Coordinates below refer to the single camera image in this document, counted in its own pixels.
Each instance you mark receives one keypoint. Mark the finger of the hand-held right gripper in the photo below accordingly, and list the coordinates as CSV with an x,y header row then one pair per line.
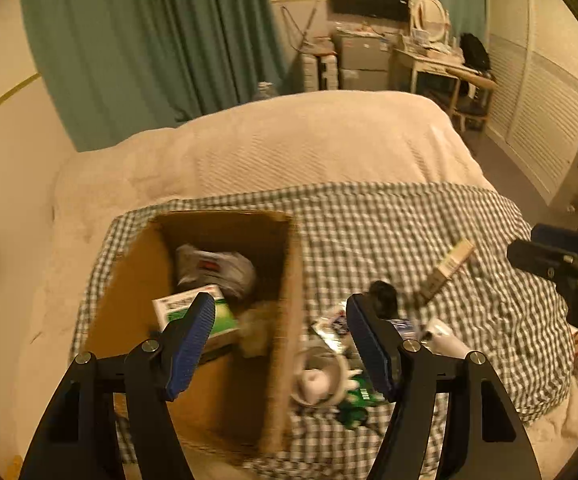
x,y
554,236
534,255

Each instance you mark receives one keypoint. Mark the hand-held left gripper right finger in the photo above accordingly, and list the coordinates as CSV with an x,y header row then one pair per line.
x,y
364,340

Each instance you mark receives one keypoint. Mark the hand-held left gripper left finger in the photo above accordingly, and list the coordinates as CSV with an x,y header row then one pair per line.
x,y
194,340

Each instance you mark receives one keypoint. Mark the silver foil packet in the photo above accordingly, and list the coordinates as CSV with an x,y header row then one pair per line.
x,y
331,327

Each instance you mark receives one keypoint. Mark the small blue white packet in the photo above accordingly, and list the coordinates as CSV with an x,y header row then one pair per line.
x,y
404,327

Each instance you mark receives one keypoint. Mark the black round object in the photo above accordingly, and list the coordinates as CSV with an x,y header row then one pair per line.
x,y
384,297

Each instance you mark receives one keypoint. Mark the white plush toy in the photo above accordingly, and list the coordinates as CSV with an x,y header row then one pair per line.
x,y
316,385

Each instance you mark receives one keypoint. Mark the white tube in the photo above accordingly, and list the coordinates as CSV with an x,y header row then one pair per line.
x,y
444,337

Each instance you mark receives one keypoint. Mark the cream long carton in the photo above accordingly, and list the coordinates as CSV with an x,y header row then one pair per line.
x,y
451,260

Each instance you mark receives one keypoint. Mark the brown cardboard box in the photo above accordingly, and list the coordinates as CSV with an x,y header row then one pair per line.
x,y
119,300

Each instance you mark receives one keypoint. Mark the green and white carton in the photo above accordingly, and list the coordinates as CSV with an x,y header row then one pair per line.
x,y
169,307

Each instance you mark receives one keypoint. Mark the white plastic bag with print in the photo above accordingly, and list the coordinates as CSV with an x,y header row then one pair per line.
x,y
209,270

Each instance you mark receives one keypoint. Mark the checked cloth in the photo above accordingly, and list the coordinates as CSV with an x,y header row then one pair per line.
x,y
394,230

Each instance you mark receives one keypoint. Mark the white louvred wardrobe doors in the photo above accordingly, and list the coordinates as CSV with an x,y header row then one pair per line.
x,y
534,85

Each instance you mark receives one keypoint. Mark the black bag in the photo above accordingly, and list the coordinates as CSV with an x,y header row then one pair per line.
x,y
475,52

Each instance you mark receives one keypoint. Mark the cream blanket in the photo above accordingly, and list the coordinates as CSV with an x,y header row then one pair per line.
x,y
294,140

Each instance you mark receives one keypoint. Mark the white wooden desk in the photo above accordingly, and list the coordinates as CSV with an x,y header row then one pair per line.
x,y
429,62

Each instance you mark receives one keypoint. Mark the narrow green curtain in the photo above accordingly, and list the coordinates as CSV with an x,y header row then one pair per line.
x,y
464,0

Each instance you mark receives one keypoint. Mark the white round mirror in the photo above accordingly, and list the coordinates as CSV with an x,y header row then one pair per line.
x,y
431,15

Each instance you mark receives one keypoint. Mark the clear water bottle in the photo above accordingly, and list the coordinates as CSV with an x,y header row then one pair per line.
x,y
264,92

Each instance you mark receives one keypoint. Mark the grey cabinet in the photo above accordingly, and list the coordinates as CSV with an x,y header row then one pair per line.
x,y
364,60

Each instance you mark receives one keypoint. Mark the white drawer unit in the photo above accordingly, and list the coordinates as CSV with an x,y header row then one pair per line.
x,y
314,72

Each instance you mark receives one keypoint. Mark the wide green curtain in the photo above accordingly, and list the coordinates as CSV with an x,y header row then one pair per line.
x,y
144,35

